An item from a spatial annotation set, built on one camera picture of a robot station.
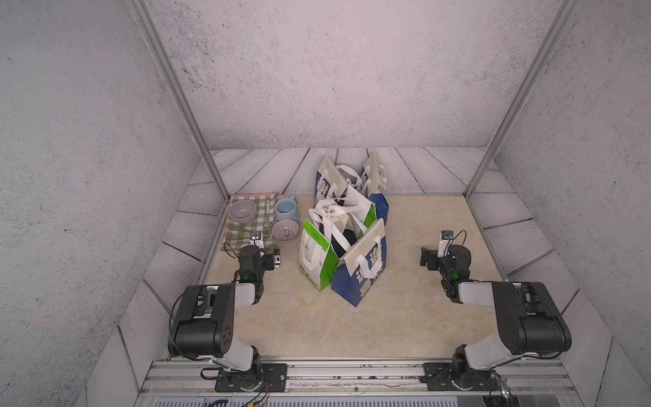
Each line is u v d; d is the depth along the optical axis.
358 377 0.74
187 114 0.92
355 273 0.76
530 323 0.45
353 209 0.84
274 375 0.73
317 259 0.76
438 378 0.71
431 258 0.86
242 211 1.12
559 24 0.72
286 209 1.10
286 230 1.07
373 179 0.96
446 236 0.82
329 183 1.00
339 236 0.73
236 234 1.07
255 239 0.81
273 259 0.87
